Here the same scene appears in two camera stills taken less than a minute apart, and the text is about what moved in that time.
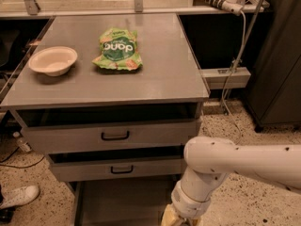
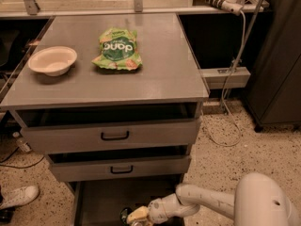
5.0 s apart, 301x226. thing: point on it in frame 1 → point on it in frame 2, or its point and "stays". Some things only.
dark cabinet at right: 274,92 stays
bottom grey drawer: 122,202 stays
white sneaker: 18,196 stays
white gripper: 190,203 → 157,210
